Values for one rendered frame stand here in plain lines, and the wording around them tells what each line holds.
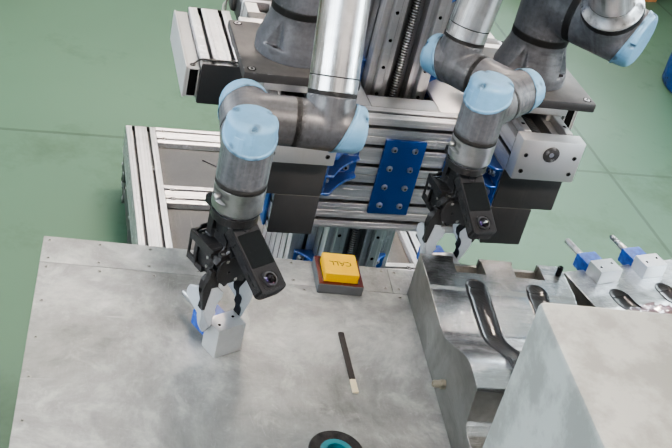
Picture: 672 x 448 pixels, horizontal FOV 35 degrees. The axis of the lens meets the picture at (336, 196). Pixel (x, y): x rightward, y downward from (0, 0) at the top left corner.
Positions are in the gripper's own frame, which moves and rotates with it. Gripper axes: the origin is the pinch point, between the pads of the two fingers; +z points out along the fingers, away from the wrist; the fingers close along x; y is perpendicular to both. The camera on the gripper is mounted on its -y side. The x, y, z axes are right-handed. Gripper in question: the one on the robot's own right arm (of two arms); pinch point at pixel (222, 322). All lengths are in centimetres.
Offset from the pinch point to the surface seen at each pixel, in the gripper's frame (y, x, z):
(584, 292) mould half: -21, -63, -1
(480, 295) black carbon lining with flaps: -15.6, -40.6, -3.6
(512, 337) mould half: -25.9, -37.6, -3.7
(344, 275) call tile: 2.5, -27.0, 1.2
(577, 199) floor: 81, -228, 85
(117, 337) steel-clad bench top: 7.9, 13.2, 4.6
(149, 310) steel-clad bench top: 11.5, 5.5, 4.6
